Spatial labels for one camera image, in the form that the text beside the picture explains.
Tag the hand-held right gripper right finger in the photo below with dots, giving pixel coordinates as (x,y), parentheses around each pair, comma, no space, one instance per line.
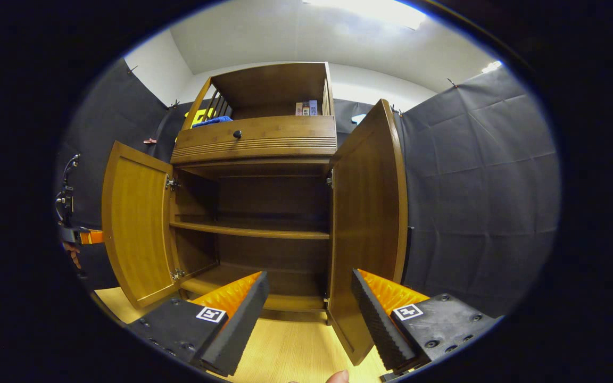
(378,324)

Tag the wooden inner shelf board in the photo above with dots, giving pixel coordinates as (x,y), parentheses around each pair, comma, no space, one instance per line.
(253,231)

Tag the blue cloth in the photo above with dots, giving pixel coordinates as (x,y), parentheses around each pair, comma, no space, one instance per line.
(213,121)

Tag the small boxes on cabinet shelf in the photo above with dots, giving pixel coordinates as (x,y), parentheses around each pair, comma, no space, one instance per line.
(306,108)

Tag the wooden cabinet drawer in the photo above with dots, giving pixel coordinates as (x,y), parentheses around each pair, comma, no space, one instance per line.
(285,133)

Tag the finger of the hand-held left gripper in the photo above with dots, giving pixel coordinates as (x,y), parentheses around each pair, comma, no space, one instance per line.
(92,236)

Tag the wooden cabinet door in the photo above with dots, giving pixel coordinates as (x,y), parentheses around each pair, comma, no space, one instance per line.
(370,213)
(136,223)

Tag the black backdrop cloth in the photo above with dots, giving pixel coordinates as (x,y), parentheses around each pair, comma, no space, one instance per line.
(487,186)

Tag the small ceiling light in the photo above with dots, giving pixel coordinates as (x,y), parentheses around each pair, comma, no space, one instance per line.
(491,66)

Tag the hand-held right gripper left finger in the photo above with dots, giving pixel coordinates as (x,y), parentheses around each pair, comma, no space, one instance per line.
(242,319)

